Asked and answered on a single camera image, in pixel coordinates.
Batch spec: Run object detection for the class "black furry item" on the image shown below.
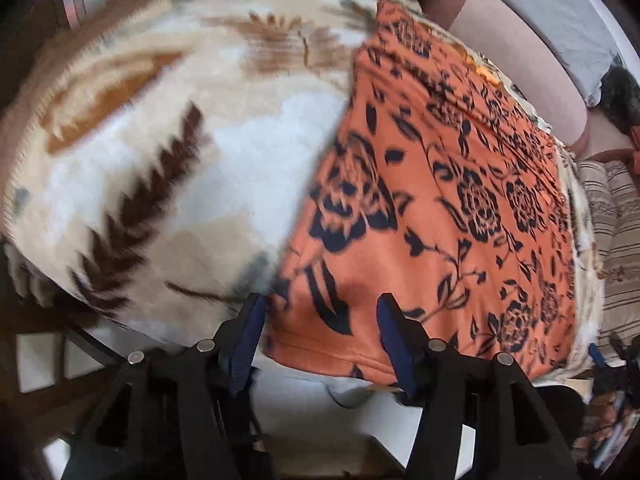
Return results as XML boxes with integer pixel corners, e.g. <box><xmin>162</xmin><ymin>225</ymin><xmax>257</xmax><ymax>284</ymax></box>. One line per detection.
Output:
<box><xmin>599</xmin><ymin>66</ymin><xmax>640</xmax><ymax>136</ymax></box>

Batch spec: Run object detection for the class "grey pillow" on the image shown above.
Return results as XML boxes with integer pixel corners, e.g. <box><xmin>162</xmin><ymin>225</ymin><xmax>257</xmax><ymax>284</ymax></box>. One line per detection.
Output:
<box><xmin>502</xmin><ymin>0</ymin><xmax>625</xmax><ymax>107</ymax></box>

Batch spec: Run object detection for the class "striped beige cushion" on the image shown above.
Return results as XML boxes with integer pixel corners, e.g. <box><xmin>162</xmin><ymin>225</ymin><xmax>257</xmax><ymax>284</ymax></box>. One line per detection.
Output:
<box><xmin>578</xmin><ymin>160</ymin><xmax>623</xmax><ymax>261</ymax></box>

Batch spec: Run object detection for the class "orange black floral garment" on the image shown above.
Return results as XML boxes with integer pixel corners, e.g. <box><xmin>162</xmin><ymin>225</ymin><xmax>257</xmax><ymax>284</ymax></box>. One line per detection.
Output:
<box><xmin>262</xmin><ymin>0</ymin><xmax>576</xmax><ymax>385</ymax></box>

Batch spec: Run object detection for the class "pink bolster cushion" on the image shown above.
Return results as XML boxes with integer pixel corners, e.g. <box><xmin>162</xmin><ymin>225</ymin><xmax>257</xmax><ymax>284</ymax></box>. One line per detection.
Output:
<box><xmin>420</xmin><ymin>0</ymin><xmax>588</xmax><ymax>154</ymax></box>

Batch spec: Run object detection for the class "leaf pattern beige blanket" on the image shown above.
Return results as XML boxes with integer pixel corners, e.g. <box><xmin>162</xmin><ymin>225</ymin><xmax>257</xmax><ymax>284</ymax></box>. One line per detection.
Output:
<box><xmin>1</xmin><ymin>0</ymin><xmax>603</xmax><ymax>382</ymax></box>

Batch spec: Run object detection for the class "large striped back cushion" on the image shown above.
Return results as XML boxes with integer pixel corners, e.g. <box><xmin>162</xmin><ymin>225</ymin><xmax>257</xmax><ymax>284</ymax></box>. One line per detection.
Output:
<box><xmin>598</xmin><ymin>163</ymin><xmax>639</xmax><ymax>356</ymax></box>

